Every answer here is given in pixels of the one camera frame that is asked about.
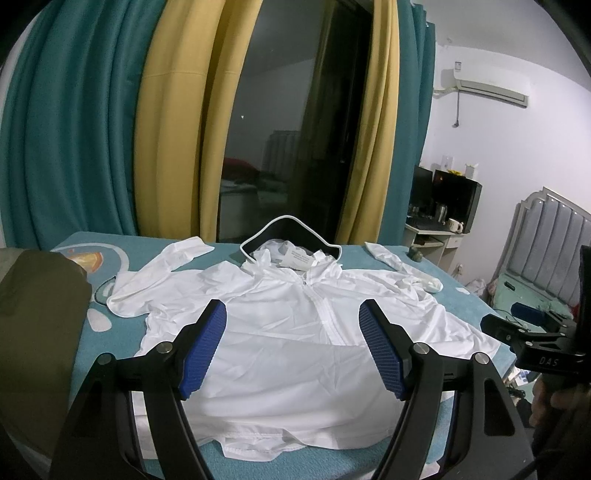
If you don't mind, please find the white hooded jacket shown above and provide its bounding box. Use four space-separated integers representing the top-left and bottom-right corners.
107 237 499 462

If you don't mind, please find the right hand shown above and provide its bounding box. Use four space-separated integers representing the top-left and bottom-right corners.
529 377 590 428

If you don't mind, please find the teal printed bed sheet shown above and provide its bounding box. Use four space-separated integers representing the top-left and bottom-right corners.
56 232 493 479

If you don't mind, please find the white desk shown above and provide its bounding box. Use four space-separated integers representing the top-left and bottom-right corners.
403 219 465 273

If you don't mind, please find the white mug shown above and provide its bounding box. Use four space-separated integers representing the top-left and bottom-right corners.
446 218 464 234

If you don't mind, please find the black monitor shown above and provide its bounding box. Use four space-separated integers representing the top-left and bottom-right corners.
407 167 482 233

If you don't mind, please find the yellow curtain right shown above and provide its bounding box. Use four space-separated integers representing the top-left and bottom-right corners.
337 0 401 244

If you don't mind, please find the yellow curtain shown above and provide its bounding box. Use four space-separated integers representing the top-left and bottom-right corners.
337 0 401 244
133 1 262 241

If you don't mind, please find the teal curtain right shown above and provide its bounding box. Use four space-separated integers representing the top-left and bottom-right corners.
379 1 436 245

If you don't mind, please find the teal curtain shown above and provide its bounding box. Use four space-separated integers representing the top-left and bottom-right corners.
379 1 436 245
1 1 164 250

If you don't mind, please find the teal curtain left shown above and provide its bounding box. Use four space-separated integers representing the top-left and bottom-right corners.
1 1 164 250

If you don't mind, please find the yellow curtain left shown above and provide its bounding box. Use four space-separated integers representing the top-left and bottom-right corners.
133 1 262 241

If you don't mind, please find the white wall air conditioner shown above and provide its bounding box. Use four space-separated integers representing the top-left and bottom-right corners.
434 67 531 108

